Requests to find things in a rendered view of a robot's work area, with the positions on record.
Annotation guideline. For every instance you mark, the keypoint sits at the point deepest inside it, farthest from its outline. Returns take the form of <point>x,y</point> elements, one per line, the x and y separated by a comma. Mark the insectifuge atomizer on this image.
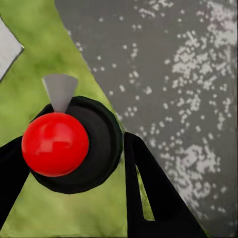
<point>75,143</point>

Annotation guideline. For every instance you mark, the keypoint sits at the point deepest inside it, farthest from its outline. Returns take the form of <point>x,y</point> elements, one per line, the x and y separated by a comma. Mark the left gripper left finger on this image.
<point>13,174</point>

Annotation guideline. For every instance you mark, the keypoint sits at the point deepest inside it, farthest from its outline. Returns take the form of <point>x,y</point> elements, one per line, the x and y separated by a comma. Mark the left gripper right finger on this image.
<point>173,219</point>

